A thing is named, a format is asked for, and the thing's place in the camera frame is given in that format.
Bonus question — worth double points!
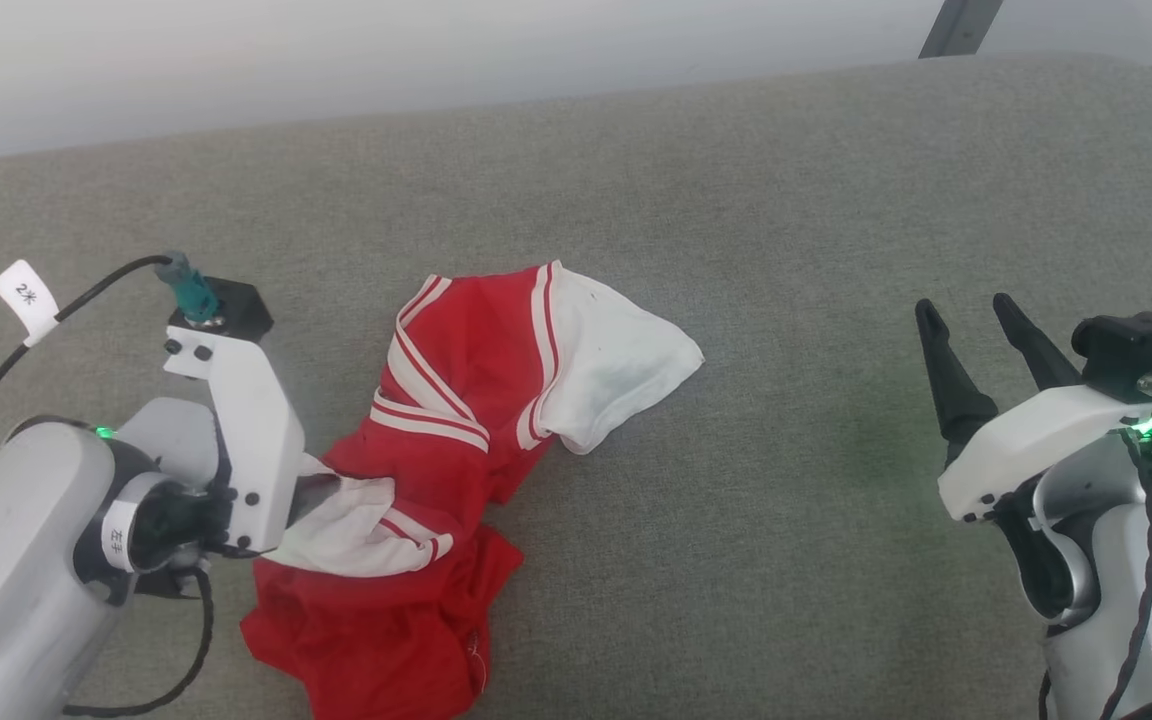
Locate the red and white jersey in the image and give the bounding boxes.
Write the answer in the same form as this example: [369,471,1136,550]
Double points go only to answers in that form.
[241,260,705,720]

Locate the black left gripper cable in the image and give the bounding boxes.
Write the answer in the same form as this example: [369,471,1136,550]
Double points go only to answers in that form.
[61,568,216,719]

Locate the black left camera cable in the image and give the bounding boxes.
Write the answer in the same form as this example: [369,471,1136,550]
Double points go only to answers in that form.
[0,254,175,497]

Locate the white paper cable tag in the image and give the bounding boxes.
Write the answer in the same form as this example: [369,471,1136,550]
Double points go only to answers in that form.
[0,259,61,349]

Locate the grey metal pole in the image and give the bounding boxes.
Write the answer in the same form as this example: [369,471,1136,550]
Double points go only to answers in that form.
[919,0,1005,59]

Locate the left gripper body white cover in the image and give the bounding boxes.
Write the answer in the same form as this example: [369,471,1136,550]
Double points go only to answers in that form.
[136,335,306,601]

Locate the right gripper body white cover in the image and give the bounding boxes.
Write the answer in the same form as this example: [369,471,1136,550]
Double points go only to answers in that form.
[939,385,1152,526]

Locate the teal left camera plug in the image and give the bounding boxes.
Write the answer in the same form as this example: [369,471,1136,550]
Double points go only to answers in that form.
[155,251,223,325]

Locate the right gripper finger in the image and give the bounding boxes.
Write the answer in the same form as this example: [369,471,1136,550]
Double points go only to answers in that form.
[992,292,1084,393]
[914,298,1000,467]

